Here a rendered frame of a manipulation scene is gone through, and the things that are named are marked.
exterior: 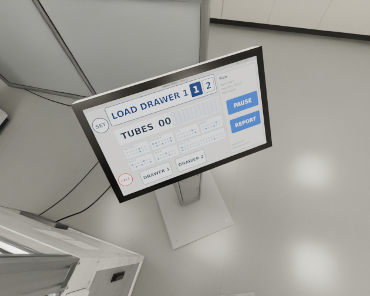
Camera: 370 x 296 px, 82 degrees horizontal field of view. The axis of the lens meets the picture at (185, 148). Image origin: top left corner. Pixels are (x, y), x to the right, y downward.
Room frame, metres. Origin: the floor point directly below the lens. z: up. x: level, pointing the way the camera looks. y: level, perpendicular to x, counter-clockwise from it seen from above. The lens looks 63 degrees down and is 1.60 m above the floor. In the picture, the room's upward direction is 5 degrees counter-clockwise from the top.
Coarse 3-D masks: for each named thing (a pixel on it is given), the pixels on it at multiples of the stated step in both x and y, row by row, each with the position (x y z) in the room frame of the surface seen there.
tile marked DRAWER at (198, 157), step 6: (198, 150) 0.27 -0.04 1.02; (186, 156) 0.26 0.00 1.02; (192, 156) 0.26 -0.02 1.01; (198, 156) 0.26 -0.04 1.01; (204, 156) 0.26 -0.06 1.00; (180, 162) 0.25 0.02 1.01; (186, 162) 0.25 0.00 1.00; (192, 162) 0.25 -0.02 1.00; (198, 162) 0.25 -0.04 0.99; (204, 162) 0.25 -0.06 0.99; (180, 168) 0.23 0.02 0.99; (186, 168) 0.23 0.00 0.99
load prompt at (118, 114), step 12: (180, 84) 0.40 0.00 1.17; (192, 84) 0.40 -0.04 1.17; (204, 84) 0.40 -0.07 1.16; (144, 96) 0.37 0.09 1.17; (156, 96) 0.37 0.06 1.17; (168, 96) 0.37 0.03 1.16; (180, 96) 0.38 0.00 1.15; (192, 96) 0.38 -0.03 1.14; (204, 96) 0.38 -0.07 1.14; (108, 108) 0.34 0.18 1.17; (120, 108) 0.34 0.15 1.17; (132, 108) 0.35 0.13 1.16; (144, 108) 0.35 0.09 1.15; (156, 108) 0.35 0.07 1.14; (168, 108) 0.35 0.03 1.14; (120, 120) 0.32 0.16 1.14
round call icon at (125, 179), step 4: (128, 172) 0.22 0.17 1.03; (116, 176) 0.21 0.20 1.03; (120, 176) 0.21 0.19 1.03; (124, 176) 0.21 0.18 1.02; (128, 176) 0.21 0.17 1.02; (132, 176) 0.21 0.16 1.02; (120, 180) 0.20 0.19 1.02; (124, 180) 0.20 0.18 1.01; (128, 180) 0.20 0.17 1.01; (132, 180) 0.20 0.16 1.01; (120, 184) 0.20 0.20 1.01; (124, 184) 0.20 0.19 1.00; (128, 184) 0.20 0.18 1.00
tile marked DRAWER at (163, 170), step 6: (168, 162) 0.25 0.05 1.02; (150, 168) 0.23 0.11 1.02; (156, 168) 0.23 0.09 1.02; (162, 168) 0.23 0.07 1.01; (168, 168) 0.23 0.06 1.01; (144, 174) 0.22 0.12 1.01; (150, 174) 0.22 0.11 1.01; (156, 174) 0.22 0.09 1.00; (162, 174) 0.22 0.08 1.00; (168, 174) 0.22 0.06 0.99; (144, 180) 0.21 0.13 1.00; (150, 180) 0.21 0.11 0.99; (156, 180) 0.21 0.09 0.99
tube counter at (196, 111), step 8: (216, 96) 0.38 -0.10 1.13; (200, 104) 0.37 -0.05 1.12; (208, 104) 0.37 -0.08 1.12; (216, 104) 0.37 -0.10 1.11; (176, 112) 0.35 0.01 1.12; (184, 112) 0.35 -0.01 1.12; (192, 112) 0.35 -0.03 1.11; (200, 112) 0.35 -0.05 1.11; (208, 112) 0.35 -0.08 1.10; (216, 112) 0.35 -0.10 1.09; (160, 120) 0.33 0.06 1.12; (168, 120) 0.33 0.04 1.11; (176, 120) 0.33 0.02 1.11; (184, 120) 0.33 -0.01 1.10; (192, 120) 0.33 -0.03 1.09; (160, 128) 0.31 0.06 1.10; (168, 128) 0.32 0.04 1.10
